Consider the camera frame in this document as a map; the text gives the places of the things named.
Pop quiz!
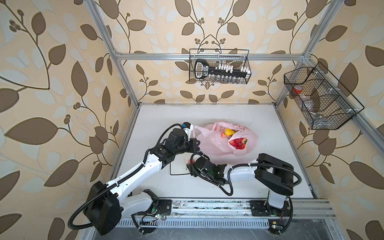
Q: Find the pink plastic bag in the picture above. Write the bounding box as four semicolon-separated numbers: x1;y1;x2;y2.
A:
193;121;258;157

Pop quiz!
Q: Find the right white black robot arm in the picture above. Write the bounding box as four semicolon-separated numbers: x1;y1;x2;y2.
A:
187;153;302;235

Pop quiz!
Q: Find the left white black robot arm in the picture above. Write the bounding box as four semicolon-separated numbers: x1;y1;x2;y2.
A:
68;122;199;236

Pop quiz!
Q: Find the white square plate black rim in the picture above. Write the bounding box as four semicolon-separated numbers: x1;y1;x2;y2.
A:
170;153;192;176

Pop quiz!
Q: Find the black test tube rack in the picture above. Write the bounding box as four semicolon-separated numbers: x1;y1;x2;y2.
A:
193;60;251;80

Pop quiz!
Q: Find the clear bottle red cap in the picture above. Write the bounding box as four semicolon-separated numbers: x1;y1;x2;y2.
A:
293;86;322;118

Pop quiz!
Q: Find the back black wire basket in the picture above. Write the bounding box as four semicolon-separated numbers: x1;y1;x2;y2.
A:
189;48;252;85

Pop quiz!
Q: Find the black wire basket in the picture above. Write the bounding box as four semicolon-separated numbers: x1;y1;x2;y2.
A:
189;48;252;85
284;62;365;130

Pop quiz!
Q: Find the right black wire basket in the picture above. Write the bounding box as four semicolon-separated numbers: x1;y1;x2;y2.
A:
284;62;365;130

